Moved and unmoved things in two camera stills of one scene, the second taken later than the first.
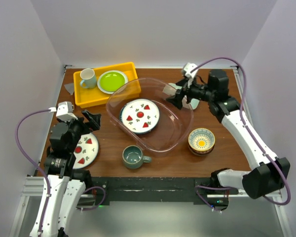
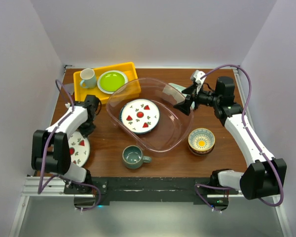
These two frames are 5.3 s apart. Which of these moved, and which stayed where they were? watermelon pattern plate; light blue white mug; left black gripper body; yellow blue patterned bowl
Moved: left black gripper body
Stayed: light blue white mug; watermelon pattern plate; yellow blue patterned bowl
